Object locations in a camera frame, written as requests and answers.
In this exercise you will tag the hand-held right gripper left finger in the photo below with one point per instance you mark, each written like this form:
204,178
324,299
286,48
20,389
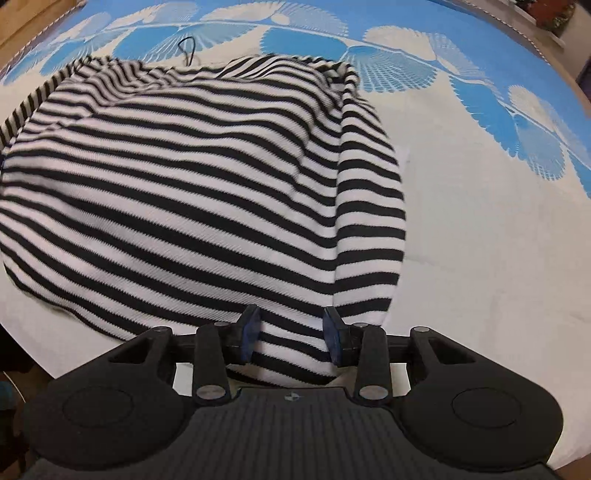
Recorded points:
251,334

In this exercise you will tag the blue and white patterned blanket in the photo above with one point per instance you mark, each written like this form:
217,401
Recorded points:
475,240

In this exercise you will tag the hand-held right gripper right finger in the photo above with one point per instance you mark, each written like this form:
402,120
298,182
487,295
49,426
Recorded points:
333,339

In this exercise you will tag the black and white striped sweater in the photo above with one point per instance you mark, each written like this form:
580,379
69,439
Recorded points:
184,198

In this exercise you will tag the red patterned cushion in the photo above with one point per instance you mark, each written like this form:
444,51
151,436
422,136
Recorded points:
551,14

